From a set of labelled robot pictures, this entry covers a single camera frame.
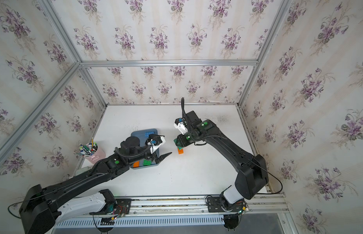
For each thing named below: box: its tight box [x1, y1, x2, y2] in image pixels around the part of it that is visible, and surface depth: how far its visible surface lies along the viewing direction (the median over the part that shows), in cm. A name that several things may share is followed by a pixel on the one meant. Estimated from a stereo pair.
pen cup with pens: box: [73, 136, 106, 165], surface depth 84 cm
